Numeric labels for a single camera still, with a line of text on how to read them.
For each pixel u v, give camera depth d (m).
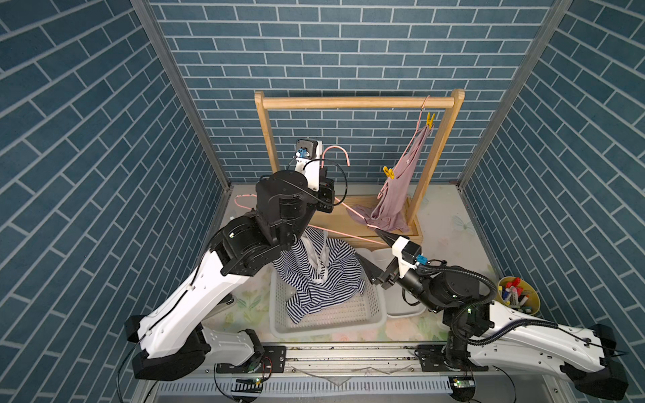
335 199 0.48
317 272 0.74
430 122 0.82
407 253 0.45
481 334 0.49
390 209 0.94
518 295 0.74
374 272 0.51
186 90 0.88
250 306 0.84
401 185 0.83
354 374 0.72
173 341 0.36
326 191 0.45
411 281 0.51
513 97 0.89
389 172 0.69
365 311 0.83
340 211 1.11
